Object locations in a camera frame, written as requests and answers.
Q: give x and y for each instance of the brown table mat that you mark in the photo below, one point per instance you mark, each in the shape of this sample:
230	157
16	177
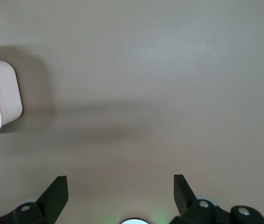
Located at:
145	81

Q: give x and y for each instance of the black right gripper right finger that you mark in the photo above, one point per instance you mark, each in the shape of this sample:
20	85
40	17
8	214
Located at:
183	196

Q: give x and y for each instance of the pale pink translucent box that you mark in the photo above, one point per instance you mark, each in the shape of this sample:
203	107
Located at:
8	93

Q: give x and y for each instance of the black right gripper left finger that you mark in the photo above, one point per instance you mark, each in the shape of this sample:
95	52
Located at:
54	196

